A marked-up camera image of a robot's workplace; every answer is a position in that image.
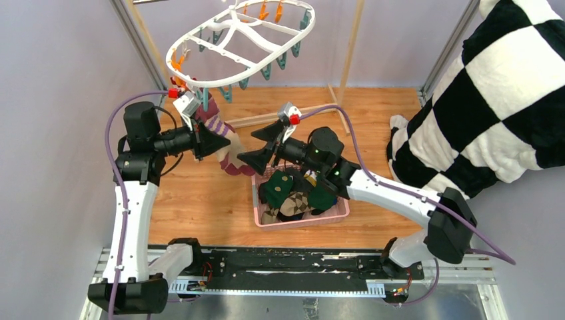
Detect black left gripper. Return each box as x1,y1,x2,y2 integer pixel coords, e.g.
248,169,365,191
152,112,231,161

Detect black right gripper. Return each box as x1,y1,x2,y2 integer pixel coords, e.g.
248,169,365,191
237,120,325,176

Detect cream purple striped sock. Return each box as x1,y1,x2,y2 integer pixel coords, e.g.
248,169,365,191
195,93,255,176

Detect dark green sock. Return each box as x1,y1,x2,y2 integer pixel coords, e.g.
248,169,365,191
259,170,294,209
304,175,338,211

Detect plain black sock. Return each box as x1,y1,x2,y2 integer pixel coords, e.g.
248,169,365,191
284,167,314,193

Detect argyle brown sock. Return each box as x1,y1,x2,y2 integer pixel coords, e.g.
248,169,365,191
280,192,314,216
260,205,287,225

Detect black blue sock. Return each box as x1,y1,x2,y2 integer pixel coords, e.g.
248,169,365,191
277,212,304,222

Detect pink plastic basket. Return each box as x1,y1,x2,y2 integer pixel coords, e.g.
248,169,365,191
251,163,350,231

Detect white round sock hanger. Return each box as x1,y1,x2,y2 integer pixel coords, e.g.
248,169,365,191
165,1,316,88

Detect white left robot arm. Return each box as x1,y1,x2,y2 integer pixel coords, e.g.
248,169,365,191
87,99,233,319

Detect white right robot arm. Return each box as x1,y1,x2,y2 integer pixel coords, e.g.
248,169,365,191
238,121,477,279

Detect red white striped sock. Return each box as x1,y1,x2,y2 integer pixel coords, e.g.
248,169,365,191
170,75,187,91

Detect wooden clothes rack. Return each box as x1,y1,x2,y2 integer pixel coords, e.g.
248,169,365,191
123,0,366,135

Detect black white checkered blanket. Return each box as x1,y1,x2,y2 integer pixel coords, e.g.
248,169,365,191
386,1,564,199

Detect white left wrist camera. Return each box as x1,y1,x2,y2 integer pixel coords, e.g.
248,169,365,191
173,91,201,131

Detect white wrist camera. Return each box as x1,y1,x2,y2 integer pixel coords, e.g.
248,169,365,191
173,91,201,131
277,102,302,143

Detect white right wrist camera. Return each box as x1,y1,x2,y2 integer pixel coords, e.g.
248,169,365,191
277,102,302,143

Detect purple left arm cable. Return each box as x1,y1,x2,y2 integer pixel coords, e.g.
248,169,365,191
104,90,199,320

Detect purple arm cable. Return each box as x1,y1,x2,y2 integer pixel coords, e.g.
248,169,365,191
298,104,517,308
104,90,199,320

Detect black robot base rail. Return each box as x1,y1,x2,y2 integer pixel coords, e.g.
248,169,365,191
169,246,424,298

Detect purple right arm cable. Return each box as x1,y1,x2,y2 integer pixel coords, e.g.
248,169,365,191
298,104,517,308

